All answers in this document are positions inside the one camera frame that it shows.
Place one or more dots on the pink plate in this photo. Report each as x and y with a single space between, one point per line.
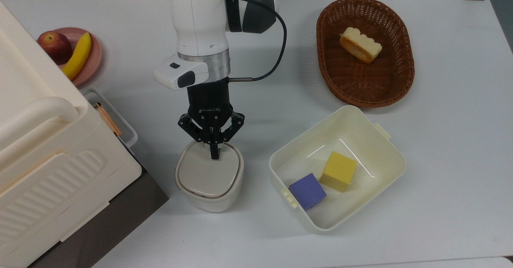
94 55

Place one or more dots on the cream trash can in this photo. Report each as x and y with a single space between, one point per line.
208 202

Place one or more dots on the purple cube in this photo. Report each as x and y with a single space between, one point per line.
307 190

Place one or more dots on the large cream storage box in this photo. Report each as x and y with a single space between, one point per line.
48 160

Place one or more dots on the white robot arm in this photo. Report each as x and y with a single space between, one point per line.
200 15

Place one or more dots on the cream trash can lid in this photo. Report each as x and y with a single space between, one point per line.
206 174

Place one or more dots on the white open tray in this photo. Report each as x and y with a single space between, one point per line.
126 127

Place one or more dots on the brown pencil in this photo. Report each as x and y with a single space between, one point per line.
108 119

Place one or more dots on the yellow banana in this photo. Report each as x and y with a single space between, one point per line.
78 56

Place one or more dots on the brown wicker basket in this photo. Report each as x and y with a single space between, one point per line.
360 83

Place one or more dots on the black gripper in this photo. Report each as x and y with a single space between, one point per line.
209 99

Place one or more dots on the dark grey mat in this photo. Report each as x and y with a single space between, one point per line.
120 216

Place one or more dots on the cream plastic bin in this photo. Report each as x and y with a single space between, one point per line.
372 140

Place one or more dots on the yellow bread slice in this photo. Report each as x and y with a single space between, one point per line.
360 45

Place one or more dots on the yellow cube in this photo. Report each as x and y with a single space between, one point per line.
338 171

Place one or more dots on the red apple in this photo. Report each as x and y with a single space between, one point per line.
55 46

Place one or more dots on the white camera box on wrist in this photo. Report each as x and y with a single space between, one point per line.
176 73

